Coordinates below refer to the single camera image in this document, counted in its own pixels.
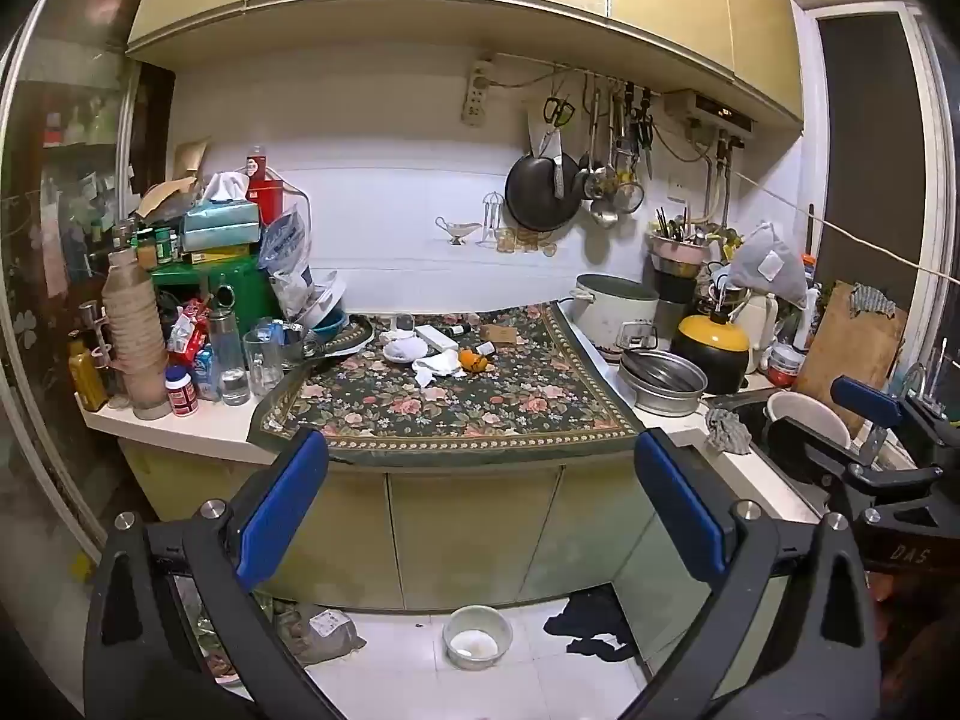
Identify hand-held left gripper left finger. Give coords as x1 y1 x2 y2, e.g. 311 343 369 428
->
82 427 346 720

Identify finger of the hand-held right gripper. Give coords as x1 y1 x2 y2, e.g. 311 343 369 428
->
831 376 960 458
765 414 942 515

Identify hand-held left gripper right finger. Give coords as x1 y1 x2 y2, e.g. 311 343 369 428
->
611 427 882 720

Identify white round container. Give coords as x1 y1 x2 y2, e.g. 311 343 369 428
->
381 331 428 365

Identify white tissue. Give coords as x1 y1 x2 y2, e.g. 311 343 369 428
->
411 351 467 389

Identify white round bowl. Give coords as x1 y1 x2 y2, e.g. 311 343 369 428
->
442 605 513 671

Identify white plastic basin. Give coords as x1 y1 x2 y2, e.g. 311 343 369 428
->
765 390 852 451

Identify wooden cutting board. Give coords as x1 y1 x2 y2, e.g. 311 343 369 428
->
793 281 908 440

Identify black kitchen sink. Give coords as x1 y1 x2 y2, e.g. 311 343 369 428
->
709 390 912 511

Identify grey knitted dishcloth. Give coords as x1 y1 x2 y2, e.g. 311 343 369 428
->
705 406 753 456
847 283 897 327

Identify red lid jar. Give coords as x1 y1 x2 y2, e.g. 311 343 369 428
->
766 343 805 389

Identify white spray bottle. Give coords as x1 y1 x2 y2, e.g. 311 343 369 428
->
791 255 822 350

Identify stacked steel basins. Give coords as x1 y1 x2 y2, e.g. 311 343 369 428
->
619 349 708 417

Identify white thermos jug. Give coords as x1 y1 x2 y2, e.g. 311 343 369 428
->
731 292 781 374

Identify yellow and black pot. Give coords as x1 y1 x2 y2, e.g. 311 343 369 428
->
670 313 751 396

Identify dark blue cloth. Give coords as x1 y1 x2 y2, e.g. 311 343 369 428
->
544 589 638 662

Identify grey plastic bag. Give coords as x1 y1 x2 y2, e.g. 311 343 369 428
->
271 604 368 666

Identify thin bamboo stick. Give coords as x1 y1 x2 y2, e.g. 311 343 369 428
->
739 172 960 280

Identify clear glass mug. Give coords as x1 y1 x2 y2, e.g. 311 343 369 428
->
242 330 287 398

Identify white red label pill bottle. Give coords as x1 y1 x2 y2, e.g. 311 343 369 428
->
165 365 200 418

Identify clear glass bottle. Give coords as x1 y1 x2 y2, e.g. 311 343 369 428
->
206 289 252 407

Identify grey cloth bag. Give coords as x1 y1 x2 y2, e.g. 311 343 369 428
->
727 221 809 310

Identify white cooking pot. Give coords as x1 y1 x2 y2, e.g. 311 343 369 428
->
574 274 661 362

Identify red snack packets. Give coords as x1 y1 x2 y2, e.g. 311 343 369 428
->
166 298 212 370

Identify dark steel canister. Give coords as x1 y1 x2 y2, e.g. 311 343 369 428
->
652 270 706 346

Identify white plates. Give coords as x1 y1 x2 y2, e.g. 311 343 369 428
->
289 270 347 323

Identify stack of brown paper cups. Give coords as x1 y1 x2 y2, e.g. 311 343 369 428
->
101 247 170 421

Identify floral green tablecloth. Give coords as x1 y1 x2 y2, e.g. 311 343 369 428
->
247 300 646 467

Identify pink utensil holder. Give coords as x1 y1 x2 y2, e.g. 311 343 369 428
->
649 202 713 280

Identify dark window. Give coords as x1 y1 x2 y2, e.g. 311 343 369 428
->
814 7 931 316

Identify yellow oil bottle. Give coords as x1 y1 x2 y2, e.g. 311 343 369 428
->
69 340 108 413

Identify blue and white plastic bag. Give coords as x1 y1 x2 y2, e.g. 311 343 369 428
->
259 202 316 323

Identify teal tissue box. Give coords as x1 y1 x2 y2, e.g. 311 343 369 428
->
184 171 263 252

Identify steel ladle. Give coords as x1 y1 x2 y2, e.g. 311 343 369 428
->
589 86 620 230

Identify red canister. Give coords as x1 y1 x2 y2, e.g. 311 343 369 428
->
246 146 284 230

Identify white gravy boat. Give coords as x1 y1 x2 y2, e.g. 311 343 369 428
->
435 216 483 246

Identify metal skimmer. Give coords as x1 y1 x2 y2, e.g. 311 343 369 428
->
583 90 617 200

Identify brown paper bag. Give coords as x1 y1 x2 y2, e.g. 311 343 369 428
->
137 136 215 220

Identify black wok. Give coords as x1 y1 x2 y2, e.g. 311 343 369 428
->
505 152 586 233

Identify glass door cabinet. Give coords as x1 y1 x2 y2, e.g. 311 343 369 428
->
0 0 177 541

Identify white power strip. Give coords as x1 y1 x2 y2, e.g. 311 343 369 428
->
461 60 494 128

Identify wire mesh strainer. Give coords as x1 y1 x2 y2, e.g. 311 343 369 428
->
613 101 646 215

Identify white wall water heater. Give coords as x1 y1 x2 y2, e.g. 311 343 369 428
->
664 88 756 134

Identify black handled kitchen shears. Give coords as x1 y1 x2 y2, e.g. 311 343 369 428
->
628 82 655 175

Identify green handled scissors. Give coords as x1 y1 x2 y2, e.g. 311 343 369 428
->
542 94 577 137

